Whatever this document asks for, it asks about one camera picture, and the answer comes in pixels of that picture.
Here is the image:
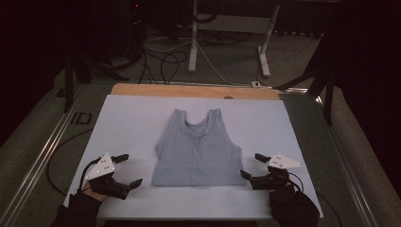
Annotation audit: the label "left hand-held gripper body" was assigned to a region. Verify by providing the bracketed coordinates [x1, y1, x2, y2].
[82, 152, 133, 201]

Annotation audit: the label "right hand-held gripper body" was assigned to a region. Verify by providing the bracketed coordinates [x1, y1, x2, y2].
[250, 153, 305, 191]

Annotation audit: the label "grey tank top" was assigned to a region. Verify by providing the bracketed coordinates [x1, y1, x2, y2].
[151, 108, 248, 187]

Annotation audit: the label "person's left hand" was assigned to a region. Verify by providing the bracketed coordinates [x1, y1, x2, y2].
[80, 183, 107, 203]

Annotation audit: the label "person's right hand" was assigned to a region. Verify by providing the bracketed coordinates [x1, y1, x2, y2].
[269, 183, 306, 210]

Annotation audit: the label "white table mat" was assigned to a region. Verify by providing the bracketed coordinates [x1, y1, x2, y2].
[62, 94, 324, 220]

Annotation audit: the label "black metal stand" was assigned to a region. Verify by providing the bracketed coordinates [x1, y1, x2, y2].
[273, 29, 337, 127]
[61, 51, 131, 114]

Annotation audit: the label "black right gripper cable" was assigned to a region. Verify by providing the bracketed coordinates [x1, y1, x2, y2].
[288, 171, 344, 227]

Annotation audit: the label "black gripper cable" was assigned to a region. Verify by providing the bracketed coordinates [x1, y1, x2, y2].
[45, 127, 100, 197]
[288, 171, 344, 227]

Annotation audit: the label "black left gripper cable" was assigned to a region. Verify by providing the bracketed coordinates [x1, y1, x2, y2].
[45, 127, 100, 197]

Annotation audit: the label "aluminium floor rail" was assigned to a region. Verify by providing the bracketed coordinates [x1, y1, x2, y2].
[0, 82, 90, 227]
[138, 79, 309, 95]
[314, 94, 381, 227]

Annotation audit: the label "black floor cable loops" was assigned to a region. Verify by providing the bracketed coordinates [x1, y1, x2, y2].
[137, 49, 189, 86]

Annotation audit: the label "white floor cable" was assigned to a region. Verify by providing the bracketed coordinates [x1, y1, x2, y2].
[144, 37, 253, 87]

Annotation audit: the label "white metal desk frame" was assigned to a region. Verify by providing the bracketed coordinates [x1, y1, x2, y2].
[187, 0, 281, 79]

